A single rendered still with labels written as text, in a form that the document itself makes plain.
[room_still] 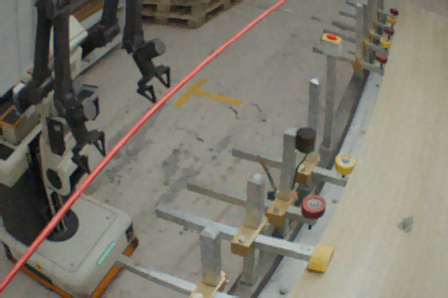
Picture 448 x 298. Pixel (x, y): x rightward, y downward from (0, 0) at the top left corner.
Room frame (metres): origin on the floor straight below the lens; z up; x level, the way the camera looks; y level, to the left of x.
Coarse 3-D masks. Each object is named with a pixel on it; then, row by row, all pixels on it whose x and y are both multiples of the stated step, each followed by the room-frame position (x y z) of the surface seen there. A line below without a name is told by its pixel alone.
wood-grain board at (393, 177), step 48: (432, 48) 2.65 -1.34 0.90; (384, 96) 1.94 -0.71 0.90; (432, 96) 1.99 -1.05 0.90; (384, 144) 1.58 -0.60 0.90; (432, 144) 1.58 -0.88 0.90; (384, 192) 1.30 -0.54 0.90; (432, 192) 1.27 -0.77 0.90; (336, 240) 1.09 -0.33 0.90; (384, 240) 1.06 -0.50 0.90; (432, 240) 1.02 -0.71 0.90; (336, 288) 0.89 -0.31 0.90; (384, 288) 0.85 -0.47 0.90; (432, 288) 0.80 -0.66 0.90
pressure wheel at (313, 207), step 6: (306, 198) 1.29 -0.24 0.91; (312, 198) 1.29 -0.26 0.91; (318, 198) 1.29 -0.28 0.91; (306, 204) 1.26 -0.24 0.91; (312, 204) 1.26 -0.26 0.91; (318, 204) 1.26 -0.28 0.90; (324, 204) 1.26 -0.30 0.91; (306, 210) 1.24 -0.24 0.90; (312, 210) 1.23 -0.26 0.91; (318, 210) 1.23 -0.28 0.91; (324, 210) 1.24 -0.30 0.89; (306, 216) 1.24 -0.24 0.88; (312, 216) 1.23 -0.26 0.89; (318, 216) 1.23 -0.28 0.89
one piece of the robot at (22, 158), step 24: (0, 144) 1.71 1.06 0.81; (24, 144) 1.71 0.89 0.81; (0, 168) 1.54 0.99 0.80; (24, 168) 1.65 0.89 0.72; (0, 192) 1.59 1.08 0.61; (24, 192) 1.60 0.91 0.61; (72, 192) 1.96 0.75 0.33; (24, 216) 1.55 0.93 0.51; (48, 216) 1.71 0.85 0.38; (24, 240) 1.54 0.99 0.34
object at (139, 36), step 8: (128, 0) 1.75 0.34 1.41; (136, 0) 1.75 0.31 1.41; (128, 8) 1.75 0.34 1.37; (136, 8) 1.75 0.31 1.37; (128, 16) 1.75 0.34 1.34; (136, 16) 1.75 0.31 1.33; (128, 24) 1.75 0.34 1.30; (136, 24) 1.75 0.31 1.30; (128, 32) 1.74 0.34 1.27; (136, 32) 1.75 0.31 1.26; (128, 40) 1.74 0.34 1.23; (136, 40) 1.75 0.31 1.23
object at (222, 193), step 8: (192, 184) 1.42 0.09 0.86; (200, 184) 1.42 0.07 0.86; (208, 184) 1.42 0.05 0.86; (200, 192) 1.41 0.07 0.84; (208, 192) 1.40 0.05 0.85; (216, 192) 1.39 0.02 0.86; (224, 192) 1.38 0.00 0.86; (232, 192) 1.38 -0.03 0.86; (240, 192) 1.38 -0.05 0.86; (224, 200) 1.38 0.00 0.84; (232, 200) 1.36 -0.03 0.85; (240, 200) 1.35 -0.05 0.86; (264, 208) 1.32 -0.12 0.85; (288, 208) 1.30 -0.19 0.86; (296, 208) 1.30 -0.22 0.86; (288, 216) 1.29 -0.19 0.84; (296, 216) 1.27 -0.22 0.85; (312, 224) 1.25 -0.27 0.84
